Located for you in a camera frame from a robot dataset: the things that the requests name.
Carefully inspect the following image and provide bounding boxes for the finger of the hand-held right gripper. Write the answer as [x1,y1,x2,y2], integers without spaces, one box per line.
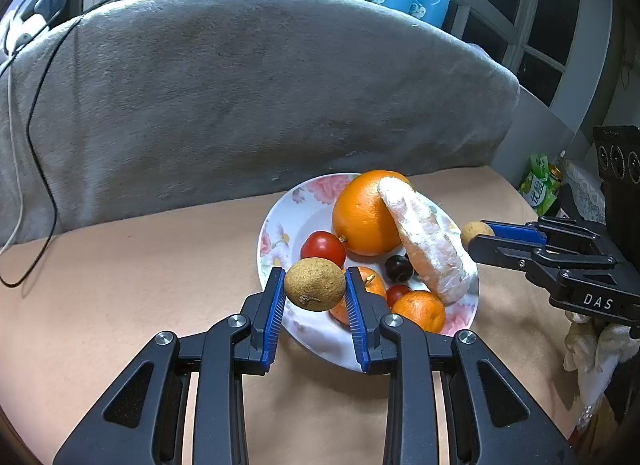
[470,235,618,286]
[481,217,608,256]

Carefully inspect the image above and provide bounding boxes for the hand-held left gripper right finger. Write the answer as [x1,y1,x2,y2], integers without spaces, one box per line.
[345,266,581,465]

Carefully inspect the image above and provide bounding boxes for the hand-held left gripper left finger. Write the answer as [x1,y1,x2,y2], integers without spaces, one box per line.
[52,267,287,465]

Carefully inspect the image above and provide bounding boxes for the brown longan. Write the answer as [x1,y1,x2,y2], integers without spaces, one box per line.
[284,257,347,312]
[460,221,495,250]

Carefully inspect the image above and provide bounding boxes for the small mandarin with stem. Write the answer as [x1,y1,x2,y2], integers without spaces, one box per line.
[330,266,388,326]

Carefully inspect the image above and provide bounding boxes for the peeled pomelo segment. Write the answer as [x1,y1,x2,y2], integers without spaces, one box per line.
[377,177,476,305]

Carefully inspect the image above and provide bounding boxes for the dark grape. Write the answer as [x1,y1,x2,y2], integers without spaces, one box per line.
[385,255,414,282]

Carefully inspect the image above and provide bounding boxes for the large cherry tomato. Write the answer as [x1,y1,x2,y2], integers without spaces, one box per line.
[300,231,347,268]

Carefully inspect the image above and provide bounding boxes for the floral white plate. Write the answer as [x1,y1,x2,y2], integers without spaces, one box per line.
[257,173,481,372]

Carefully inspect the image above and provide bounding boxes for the large orange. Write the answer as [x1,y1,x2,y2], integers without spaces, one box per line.
[332,170,416,257]

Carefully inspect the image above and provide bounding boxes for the person's right hand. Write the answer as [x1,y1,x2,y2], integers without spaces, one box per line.
[564,315,640,428]

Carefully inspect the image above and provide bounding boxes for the green packet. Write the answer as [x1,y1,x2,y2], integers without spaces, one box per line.
[518,154,563,216]

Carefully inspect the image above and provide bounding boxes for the white plastic bag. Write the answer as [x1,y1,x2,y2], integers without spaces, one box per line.
[562,160,606,224]

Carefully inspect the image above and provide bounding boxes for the grey blanket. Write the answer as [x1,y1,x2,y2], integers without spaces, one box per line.
[0,0,522,257]

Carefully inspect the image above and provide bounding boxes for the white charger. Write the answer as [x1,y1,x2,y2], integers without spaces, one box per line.
[0,10,51,54]

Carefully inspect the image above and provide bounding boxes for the grey window frame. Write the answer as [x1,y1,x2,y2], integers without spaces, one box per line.
[450,0,617,146]

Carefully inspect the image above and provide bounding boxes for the long white cable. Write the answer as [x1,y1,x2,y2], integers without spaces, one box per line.
[0,62,26,252]

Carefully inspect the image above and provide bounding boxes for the long black cable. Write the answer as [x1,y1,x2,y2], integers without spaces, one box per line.
[0,0,182,289]

